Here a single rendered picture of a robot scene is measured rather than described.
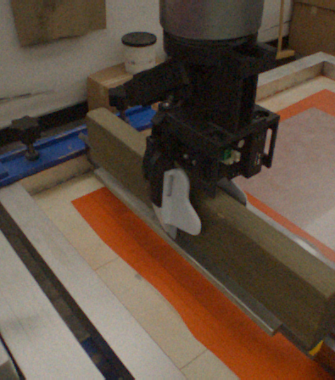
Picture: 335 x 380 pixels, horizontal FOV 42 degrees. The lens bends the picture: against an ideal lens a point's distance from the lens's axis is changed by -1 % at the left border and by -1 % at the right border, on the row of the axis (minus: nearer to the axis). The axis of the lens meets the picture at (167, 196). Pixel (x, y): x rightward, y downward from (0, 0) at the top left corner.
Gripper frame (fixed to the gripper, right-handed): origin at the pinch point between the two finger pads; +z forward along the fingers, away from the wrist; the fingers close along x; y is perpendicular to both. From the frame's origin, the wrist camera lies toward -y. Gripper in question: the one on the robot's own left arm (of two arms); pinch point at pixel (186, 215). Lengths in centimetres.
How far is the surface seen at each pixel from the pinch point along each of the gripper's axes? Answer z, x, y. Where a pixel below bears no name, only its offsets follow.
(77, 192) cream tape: 9.7, -2.2, -22.2
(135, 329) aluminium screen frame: 6.3, -10.2, 4.5
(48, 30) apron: 45, 71, -193
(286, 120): 9.8, 39.4, -17.1
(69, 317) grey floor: 105, 8, -72
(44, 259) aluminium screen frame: 6.3, -13.1, -9.5
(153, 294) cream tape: 9.7, -4.6, 0.1
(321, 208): 9.8, 23.5, 2.7
